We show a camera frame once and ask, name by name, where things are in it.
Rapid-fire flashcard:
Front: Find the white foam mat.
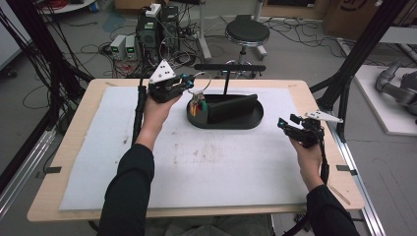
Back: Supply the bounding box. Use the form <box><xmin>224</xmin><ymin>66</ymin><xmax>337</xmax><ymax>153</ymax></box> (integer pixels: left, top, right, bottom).
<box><xmin>58</xmin><ymin>86</ymin><xmax>313</xmax><ymax>211</ymax></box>

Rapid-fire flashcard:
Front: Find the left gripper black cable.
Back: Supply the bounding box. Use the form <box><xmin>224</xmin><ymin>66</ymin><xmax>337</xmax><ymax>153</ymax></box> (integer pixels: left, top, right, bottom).
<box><xmin>131</xmin><ymin>77</ymin><xmax>149</xmax><ymax>147</ymax></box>

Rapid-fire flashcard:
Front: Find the black wallet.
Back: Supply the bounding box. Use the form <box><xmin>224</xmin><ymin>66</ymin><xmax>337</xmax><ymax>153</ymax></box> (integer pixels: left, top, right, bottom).
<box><xmin>207</xmin><ymin>93</ymin><xmax>259</xmax><ymax>125</ymax></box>

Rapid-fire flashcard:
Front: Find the black T-shaped stand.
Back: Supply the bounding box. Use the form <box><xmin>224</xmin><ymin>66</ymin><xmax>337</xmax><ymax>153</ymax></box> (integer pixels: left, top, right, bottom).
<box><xmin>194</xmin><ymin>63</ymin><xmax>267</xmax><ymax>96</ymax></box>

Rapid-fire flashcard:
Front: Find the person's left hand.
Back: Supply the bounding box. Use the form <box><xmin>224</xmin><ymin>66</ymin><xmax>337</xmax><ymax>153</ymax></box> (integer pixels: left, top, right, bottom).
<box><xmin>139</xmin><ymin>93</ymin><xmax>183</xmax><ymax>146</ymax></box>

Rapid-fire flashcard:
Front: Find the black round stool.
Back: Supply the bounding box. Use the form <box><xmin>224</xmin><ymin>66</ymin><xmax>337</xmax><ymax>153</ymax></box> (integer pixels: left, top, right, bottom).
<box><xmin>215</xmin><ymin>14</ymin><xmax>271</xmax><ymax>80</ymax></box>

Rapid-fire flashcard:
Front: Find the white power supply box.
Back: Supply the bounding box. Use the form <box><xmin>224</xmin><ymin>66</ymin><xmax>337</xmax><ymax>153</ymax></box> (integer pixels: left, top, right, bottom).
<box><xmin>109</xmin><ymin>34</ymin><xmax>127</xmax><ymax>61</ymax></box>
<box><xmin>125</xmin><ymin>34</ymin><xmax>139</xmax><ymax>61</ymax></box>

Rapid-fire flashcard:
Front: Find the brown cardboard box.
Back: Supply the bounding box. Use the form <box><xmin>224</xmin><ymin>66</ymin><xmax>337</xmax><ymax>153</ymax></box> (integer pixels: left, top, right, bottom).
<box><xmin>323</xmin><ymin>0</ymin><xmax>417</xmax><ymax>40</ymax></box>

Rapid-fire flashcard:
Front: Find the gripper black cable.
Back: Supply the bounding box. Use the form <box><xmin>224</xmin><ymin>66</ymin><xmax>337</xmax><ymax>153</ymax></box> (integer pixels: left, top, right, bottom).
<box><xmin>131</xmin><ymin>77</ymin><xmax>149</xmax><ymax>147</ymax></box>
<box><xmin>316</xmin><ymin>129</ymin><xmax>330</xmax><ymax>186</ymax></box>

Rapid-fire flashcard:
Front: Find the person's right hand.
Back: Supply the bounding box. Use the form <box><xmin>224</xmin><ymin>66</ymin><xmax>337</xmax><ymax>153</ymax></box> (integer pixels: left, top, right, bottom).
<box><xmin>289</xmin><ymin>138</ymin><xmax>325</xmax><ymax>193</ymax></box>

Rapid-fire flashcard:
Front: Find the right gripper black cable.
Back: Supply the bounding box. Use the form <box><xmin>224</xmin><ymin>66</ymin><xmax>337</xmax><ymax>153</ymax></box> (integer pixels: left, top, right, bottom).
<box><xmin>316</xmin><ymin>129</ymin><xmax>330</xmax><ymax>186</ymax></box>

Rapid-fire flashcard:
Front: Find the key bunch with coloured tags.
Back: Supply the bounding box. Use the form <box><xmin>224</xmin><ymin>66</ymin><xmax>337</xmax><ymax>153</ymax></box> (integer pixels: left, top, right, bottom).
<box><xmin>188</xmin><ymin>72</ymin><xmax>213</xmax><ymax>118</ymax></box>

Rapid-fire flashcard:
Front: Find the white platform board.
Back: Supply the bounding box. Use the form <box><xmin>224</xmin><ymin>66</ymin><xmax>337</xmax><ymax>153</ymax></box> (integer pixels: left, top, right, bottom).
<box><xmin>353</xmin><ymin>64</ymin><xmax>417</xmax><ymax>137</ymax></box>

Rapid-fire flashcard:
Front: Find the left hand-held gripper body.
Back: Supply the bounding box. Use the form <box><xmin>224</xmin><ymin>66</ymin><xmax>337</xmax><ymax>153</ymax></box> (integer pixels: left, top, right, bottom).
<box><xmin>148</xmin><ymin>59</ymin><xmax>185</xmax><ymax>104</ymax></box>

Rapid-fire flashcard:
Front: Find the black metal frame stand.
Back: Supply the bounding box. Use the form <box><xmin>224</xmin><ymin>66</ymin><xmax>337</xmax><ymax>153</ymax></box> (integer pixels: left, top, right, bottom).
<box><xmin>309</xmin><ymin>0</ymin><xmax>417</xmax><ymax>142</ymax></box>

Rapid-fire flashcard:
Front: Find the black computer tower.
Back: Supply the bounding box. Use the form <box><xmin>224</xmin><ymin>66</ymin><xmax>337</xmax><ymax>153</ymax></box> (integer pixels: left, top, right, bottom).
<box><xmin>136</xmin><ymin>14</ymin><xmax>161</xmax><ymax>67</ymax></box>
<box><xmin>160</xmin><ymin>5</ymin><xmax>180</xmax><ymax>52</ymax></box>

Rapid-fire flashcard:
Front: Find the aluminium rail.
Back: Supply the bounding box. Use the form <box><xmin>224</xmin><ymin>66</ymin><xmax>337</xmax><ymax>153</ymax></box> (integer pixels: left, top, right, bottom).
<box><xmin>319</xmin><ymin>107</ymin><xmax>387</xmax><ymax>236</ymax></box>
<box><xmin>0</xmin><ymin>129</ymin><xmax>57</xmax><ymax>217</ymax></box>

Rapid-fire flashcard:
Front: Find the black oval tray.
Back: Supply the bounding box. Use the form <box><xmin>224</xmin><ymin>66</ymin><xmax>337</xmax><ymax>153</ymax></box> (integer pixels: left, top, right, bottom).
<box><xmin>186</xmin><ymin>93</ymin><xmax>265</xmax><ymax>130</ymax></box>

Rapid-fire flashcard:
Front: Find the white power strip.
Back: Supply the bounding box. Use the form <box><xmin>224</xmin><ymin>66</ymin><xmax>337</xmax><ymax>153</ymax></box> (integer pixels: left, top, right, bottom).
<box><xmin>145</xmin><ymin>3</ymin><xmax>162</xmax><ymax>18</ymax></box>

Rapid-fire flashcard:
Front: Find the white panel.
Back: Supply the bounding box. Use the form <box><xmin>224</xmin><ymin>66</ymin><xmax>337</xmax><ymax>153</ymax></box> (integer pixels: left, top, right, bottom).
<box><xmin>0</xmin><ymin>6</ymin><xmax>32</xmax><ymax>72</ymax></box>

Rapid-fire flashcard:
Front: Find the black frame with cable bundle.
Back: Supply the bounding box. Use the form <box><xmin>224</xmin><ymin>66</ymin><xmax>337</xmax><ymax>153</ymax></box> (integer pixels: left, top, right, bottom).
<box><xmin>0</xmin><ymin>0</ymin><xmax>94</xmax><ymax>139</ymax></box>

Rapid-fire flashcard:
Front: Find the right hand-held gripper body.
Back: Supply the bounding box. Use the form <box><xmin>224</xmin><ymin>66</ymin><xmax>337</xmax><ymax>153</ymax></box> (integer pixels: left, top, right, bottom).
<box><xmin>288</xmin><ymin>110</ymin><xmax>344</xmax><ymax>149</ymax></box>

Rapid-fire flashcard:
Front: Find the white desk leg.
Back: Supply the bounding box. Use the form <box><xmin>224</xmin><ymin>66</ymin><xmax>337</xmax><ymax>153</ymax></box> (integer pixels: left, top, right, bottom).
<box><xmin>196</xmin><ymin>0</ymin><xmax>213</xmax><ymax>61</ymax></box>
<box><xmin>254</xmin><ymin>0</ymin><xmax>268</xmax><ymax>60</ymax></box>

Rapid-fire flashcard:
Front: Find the white round table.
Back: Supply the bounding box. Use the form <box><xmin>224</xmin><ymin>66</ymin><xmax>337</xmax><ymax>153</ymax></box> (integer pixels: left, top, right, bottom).
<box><xmin>38</xmin><ymin>0</ymin><xmax>97</xmax><ymax>15</ymax></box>

